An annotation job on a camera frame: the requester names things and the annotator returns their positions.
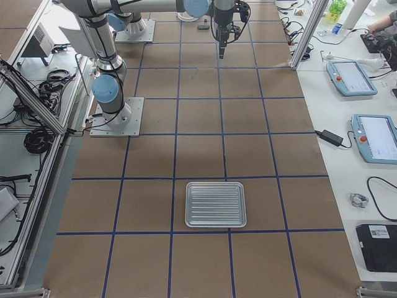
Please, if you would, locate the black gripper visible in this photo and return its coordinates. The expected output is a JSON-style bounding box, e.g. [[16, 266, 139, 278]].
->
[[210, 1, 250, 59]]

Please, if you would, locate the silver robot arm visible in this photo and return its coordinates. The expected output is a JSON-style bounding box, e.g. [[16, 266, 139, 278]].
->
[[107, 13, 147, 36], [62, 1, 251, 124]]

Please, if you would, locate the silver ribbed metal tray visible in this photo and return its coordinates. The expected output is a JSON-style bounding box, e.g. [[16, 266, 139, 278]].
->
[[185, 181, 248, 228]]

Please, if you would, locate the black brake pad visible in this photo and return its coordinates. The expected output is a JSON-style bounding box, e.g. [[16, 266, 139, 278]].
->
[[197, 25, 210, 30]]

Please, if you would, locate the green drink bottle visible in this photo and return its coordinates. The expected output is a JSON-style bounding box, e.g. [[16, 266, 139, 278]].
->
[[325, 0, 347, 24]]

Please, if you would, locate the blue teach pendant far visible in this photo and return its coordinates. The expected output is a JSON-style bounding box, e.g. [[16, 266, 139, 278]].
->
[[326, 60, 378, 97]]

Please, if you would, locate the blue teach pendant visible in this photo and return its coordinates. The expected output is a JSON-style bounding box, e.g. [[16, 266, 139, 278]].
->
[[326, 60, 378, 97], [351, 114, 396, 165]]

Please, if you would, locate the black power brick right table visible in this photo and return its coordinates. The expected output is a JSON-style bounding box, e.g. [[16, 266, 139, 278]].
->
[[314, 130, 343, 147]]

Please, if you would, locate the blue teach pendant near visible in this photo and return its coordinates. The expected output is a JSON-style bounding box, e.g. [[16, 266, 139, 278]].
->
[[351, 114, 396, 165]]

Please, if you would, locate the black tablet device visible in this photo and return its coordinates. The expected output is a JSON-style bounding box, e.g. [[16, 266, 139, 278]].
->
[[355, 224, 396, 273]]

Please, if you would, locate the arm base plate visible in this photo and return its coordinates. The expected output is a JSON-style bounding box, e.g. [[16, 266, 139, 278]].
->
[[89, 97, 145, 137], [115, 19, 156, 43]]

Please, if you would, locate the aluminium frame post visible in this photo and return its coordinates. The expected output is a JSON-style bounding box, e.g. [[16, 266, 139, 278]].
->
[[290, 0, 328, 70]]

